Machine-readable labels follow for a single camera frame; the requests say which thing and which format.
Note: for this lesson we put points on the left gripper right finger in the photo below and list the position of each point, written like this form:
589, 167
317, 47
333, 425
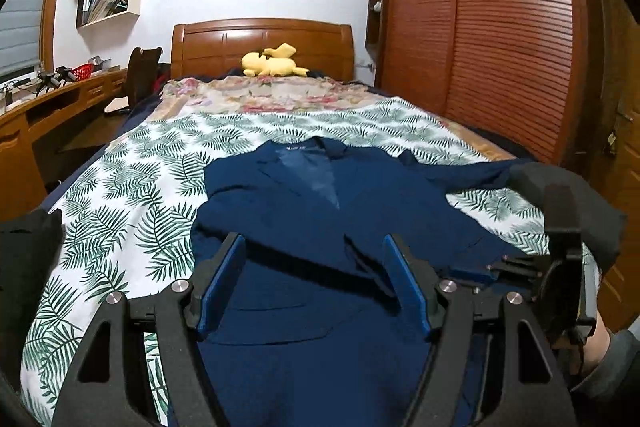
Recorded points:
489, 364

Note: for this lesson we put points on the navy blue suit jacket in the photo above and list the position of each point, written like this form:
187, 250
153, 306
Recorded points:
313, 334

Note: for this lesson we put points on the right forearm grey sleeve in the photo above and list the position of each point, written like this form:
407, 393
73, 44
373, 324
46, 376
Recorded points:
609, 395

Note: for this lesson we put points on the right hand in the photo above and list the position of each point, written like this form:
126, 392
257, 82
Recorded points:
596, 347

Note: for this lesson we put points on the palm leaf print duvet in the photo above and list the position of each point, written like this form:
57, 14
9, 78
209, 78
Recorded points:
128, 216

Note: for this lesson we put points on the black folded garment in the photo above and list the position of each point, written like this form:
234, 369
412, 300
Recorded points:
29, 245

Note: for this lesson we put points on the wooden desk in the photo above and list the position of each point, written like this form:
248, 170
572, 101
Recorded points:
22, 186

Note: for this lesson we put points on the wooden louvered wardrobe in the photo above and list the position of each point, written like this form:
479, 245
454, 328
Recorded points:
516, 68

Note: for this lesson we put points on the floral blanket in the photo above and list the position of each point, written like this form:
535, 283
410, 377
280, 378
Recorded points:
238, 94

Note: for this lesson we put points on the red basket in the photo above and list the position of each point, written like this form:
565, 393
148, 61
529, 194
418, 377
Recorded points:
83, 72

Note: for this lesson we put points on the dark wooden chair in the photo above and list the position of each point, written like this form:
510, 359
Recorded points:
140, 79

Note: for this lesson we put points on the yellow plush toy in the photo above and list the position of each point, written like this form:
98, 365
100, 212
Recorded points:
271, 62

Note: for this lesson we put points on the wooden headboard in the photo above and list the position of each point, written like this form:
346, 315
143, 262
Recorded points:
213, 48

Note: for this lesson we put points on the grey window blind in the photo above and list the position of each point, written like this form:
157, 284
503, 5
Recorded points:
20, 22

